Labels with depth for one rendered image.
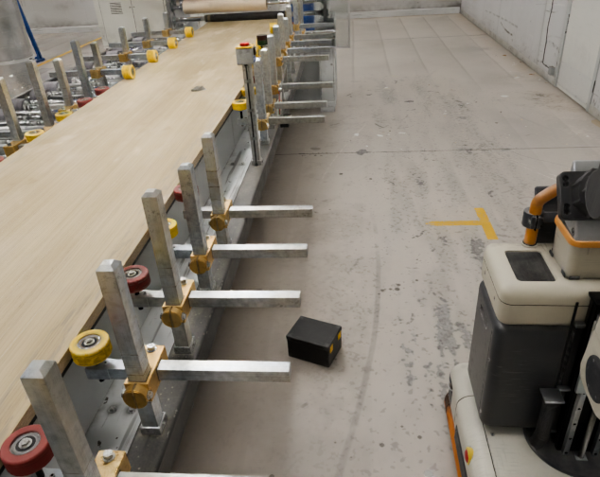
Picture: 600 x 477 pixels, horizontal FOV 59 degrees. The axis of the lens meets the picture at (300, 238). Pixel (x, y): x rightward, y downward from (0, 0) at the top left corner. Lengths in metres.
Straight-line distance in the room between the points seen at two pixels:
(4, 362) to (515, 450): 1.35
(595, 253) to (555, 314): 0.18
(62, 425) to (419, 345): 1.81
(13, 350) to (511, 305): 1.16
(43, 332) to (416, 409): 1.42
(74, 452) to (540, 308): 1.10
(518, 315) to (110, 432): 1.05
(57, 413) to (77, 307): 0.50
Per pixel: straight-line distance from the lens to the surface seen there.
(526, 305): 1.46
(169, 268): 1.26
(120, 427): 1.40
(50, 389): 0.83
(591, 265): 1.50
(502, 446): 1.76
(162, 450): 1.22
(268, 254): 1.53
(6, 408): 1.13
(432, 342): 2.46
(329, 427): 2.10
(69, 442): 0.90
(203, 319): 1.50
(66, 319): 1.29
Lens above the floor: 1.62
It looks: 30 degrees down
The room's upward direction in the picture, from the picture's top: 4 degrees counter-clockwise
